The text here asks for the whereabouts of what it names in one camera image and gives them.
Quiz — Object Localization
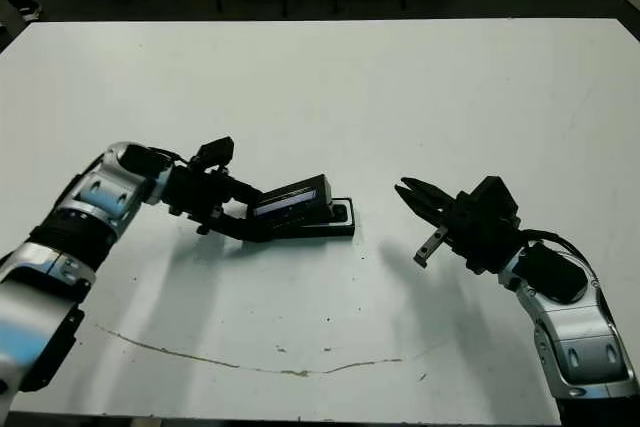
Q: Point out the black box base white insert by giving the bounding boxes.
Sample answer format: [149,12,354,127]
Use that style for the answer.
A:
[279,196,358,240]

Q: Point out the black box lid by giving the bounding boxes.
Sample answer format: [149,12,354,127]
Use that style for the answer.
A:
[249,173,335,229]

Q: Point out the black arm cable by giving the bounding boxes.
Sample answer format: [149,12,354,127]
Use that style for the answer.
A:
[519,228,589,261]
[147,145,201,168]

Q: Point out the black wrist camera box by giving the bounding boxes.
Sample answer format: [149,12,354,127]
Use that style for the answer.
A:
[472,175,520,223]
[195,135,236,169]

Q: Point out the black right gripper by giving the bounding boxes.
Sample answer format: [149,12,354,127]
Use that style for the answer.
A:
[394,177,524,276]

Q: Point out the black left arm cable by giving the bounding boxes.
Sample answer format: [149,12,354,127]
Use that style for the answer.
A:
[147,145,201,168]

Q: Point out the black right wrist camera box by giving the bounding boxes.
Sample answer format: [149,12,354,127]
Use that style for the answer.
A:
[472,175,520,223]

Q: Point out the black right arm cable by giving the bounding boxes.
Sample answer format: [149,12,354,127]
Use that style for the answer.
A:
[519,228,589,261]

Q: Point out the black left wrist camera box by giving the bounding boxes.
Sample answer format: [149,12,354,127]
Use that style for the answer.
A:
[195,135,236,169]

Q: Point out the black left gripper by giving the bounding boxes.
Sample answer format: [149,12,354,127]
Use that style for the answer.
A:
[169,164,301,244]

